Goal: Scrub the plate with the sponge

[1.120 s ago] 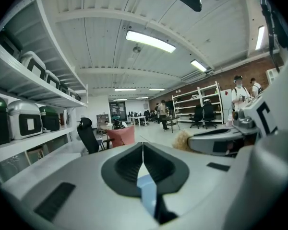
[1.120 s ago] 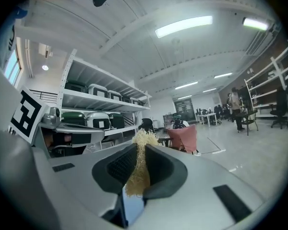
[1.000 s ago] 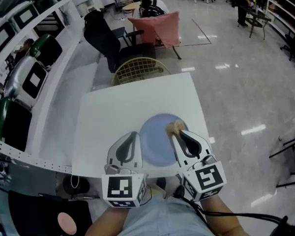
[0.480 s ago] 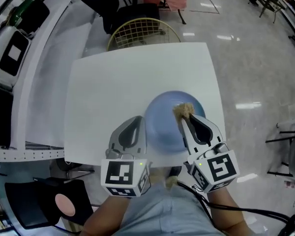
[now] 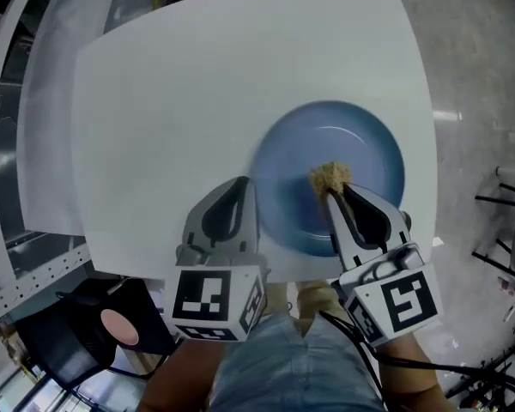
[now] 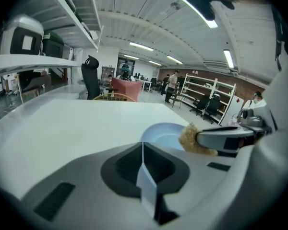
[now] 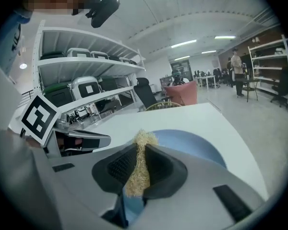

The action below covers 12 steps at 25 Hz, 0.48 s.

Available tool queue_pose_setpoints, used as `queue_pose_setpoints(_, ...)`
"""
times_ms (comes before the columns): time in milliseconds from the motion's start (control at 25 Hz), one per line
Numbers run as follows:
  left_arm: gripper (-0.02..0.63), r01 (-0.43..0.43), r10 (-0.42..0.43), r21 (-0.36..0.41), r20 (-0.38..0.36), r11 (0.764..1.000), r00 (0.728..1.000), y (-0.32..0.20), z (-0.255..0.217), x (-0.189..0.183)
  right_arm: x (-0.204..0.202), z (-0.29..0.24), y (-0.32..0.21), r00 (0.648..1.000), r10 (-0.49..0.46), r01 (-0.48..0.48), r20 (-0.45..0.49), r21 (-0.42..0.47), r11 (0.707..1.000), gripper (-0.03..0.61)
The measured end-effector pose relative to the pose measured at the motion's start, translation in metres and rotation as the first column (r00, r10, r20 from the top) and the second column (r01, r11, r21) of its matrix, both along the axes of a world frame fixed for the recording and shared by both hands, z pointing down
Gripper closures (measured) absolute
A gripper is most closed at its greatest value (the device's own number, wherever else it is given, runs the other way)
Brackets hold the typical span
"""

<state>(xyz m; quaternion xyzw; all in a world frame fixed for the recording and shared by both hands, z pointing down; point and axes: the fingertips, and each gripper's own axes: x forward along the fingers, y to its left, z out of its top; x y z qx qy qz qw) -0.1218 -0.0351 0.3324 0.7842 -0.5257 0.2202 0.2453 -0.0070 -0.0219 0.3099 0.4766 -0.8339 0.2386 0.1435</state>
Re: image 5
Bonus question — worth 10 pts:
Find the white low platform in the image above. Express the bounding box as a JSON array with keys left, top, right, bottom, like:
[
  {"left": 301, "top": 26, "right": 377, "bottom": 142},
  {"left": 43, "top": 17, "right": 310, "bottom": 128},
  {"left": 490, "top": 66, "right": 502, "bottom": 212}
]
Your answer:
[{"left": 15, "top": 0, "right": 125, "bottom": 236}]

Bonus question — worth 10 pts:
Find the black cable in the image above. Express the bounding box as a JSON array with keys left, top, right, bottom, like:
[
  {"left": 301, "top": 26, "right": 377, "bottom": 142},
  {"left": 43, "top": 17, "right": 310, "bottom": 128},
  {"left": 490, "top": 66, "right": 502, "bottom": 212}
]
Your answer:
[{"left": 319, "top": 309, "right": 515, "bottom": 412}]

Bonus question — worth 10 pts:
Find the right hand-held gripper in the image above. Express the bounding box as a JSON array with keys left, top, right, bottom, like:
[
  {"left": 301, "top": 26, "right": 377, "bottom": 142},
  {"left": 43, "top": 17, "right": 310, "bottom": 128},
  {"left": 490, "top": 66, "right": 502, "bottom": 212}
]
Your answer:
[{"left": 323, "top": 182, "right": 439, "bottom": 348}]

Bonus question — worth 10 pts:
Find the person's blue denim clothing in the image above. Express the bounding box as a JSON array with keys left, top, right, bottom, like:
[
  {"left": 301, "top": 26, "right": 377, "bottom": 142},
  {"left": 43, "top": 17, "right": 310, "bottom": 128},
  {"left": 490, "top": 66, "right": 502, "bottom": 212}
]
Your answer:
[{"left": 205, "top": 311, "right": 390, "bottom": 412}]

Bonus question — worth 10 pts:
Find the white metal shelf rack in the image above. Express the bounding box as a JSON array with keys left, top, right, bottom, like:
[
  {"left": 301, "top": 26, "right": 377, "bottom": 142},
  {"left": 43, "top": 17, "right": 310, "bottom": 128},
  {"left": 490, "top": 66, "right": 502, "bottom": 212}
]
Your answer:
[{"left": 0, "top": 0, "right": 95, "bottom": 328}]

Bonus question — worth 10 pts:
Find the person's left forearm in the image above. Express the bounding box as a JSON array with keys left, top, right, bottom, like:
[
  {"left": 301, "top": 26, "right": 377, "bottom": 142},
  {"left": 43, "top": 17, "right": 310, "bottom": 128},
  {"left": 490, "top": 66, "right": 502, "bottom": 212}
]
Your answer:
[{"left": 139, "top": 339, "right": 227, "bottom": 412}]

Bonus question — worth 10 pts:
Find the person's right forearm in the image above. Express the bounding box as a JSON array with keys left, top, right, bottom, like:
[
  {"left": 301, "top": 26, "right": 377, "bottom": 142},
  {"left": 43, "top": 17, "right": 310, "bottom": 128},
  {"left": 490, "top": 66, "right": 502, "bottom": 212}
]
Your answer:
[{"left": 375, "top": 328, "right": 447, "bottom": 412}]

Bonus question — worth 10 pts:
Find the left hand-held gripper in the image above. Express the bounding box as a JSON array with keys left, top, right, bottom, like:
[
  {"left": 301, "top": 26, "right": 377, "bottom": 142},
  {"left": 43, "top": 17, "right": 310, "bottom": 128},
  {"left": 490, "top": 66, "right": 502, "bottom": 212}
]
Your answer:
[{"left": 165, "top": 176, "right": 271, "bottom": 342}]

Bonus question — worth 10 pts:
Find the white table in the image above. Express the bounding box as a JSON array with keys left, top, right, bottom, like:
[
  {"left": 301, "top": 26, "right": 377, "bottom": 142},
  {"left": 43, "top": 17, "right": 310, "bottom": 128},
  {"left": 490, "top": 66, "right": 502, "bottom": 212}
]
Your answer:
[{"left": 70, "top": 0, "right": 439, "bottom": 283}]

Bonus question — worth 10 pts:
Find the black bag with pink disc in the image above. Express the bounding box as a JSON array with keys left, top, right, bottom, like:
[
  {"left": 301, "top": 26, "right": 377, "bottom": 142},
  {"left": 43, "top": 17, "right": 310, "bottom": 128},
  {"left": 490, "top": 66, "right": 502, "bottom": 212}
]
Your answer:
[{"left": 15, "top": 276, "right": 178, "bottom": 391}]

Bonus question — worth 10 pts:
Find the big blue plate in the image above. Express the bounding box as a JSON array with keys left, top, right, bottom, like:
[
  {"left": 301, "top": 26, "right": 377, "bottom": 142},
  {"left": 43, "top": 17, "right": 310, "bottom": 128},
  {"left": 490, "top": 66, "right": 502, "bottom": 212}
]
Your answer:
[{"left": 247, "top": 100, "right": 407, "bottom": 258}]

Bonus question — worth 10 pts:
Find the tan fibrous scrubber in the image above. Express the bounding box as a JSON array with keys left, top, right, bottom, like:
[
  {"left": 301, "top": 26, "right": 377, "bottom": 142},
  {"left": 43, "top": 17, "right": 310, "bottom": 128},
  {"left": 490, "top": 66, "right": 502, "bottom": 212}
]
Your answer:
[{"left": 308, "top": 161, "right": 357, "bottom": 231}]

